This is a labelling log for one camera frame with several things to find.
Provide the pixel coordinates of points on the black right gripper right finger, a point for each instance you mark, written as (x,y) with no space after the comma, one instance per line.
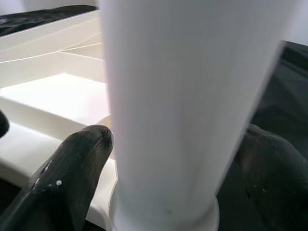
(274,183)

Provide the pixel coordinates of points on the black table cloth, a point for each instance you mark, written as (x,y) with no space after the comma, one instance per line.
(288,91)

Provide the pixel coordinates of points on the white plastic table top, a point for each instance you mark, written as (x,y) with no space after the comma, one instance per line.
(48,96)

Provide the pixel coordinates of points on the white tapered table leg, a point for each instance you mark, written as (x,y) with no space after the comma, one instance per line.
(180,96)

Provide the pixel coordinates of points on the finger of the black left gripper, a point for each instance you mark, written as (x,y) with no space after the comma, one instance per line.
(3,125)

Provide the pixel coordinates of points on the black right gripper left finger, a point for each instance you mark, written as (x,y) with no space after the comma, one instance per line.
(55,187)

